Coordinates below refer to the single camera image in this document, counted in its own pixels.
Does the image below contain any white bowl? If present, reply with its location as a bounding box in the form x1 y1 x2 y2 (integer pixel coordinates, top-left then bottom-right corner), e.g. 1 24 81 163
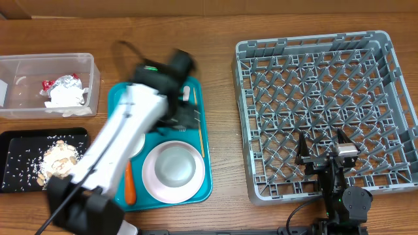
131 134 146 158

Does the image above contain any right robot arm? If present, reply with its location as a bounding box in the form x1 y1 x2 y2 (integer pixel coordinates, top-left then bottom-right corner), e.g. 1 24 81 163
285 129 373 235

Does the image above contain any grey bowl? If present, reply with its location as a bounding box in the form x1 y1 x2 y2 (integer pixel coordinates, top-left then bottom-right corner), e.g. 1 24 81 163
155 146 196 187

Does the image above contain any teal serving tray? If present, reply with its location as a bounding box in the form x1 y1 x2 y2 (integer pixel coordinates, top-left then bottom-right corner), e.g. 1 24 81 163
114 76 213 212

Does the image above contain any white napkin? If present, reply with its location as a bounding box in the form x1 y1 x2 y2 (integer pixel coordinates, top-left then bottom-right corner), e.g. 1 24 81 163
44 86 92 118

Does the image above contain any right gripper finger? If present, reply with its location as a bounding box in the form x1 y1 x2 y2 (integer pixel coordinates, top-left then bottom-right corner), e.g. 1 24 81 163
336 129 361 153
297 132 310 157

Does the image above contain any clear plastic bin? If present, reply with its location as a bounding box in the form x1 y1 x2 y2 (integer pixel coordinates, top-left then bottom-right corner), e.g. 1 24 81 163
1 53 101 119

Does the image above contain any grey dishwasher rack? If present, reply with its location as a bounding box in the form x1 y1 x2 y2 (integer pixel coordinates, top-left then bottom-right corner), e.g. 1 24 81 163
232 31 417 206

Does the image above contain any orange carrot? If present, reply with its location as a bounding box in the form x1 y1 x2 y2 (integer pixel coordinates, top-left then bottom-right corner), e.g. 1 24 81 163
125 160 137 206

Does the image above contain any pink plate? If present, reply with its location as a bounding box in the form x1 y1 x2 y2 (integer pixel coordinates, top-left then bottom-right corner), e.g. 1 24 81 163
142 140 205 204

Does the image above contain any wooden chopstick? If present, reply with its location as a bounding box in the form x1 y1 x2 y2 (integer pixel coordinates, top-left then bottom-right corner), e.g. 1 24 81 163
193 88 205 159

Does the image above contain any foil wrapper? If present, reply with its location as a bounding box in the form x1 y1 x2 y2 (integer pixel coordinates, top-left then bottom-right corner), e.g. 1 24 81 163
39 73 82 97

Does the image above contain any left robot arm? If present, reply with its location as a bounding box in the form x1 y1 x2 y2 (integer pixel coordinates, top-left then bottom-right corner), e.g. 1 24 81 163
37 50 200 234

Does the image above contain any white plastic fork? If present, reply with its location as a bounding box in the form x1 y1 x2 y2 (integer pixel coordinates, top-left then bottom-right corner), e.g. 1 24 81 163
178 85 191 133

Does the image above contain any black waste tray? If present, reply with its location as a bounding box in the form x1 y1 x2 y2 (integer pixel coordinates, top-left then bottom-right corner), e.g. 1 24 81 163
1 127 90 193

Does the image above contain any rice and peanut pile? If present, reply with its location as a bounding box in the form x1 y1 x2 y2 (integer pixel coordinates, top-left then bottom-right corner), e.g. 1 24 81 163
35 140 80 189

